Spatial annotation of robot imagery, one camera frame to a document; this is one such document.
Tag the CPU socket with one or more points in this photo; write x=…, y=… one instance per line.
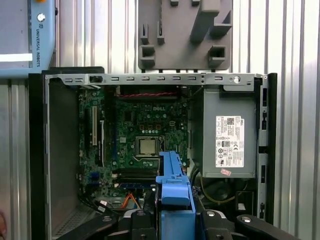
x=136, y=147

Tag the black RAM slot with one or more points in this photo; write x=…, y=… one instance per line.
x=135, y=170
x=137, y=176

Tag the silver CPU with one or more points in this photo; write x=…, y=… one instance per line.
x=146, y=146

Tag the grey power supply unit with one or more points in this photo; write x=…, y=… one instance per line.
x=212, y=137

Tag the green motherboard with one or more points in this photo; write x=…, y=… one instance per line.
x=125, y=125

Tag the grey parts rack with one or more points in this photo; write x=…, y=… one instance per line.
x=175, y=50

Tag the hard disk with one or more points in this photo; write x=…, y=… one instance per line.
x=175, y=190

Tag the pale blue teach pendant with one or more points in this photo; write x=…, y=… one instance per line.
x=43, y=50

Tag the person's hand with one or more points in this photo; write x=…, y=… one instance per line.
x=2, y=225

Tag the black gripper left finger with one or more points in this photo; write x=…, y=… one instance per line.
x=135, y=225

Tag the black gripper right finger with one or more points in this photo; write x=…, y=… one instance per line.
x=220, y=225

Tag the black PC case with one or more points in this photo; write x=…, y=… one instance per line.
x=37, y=150

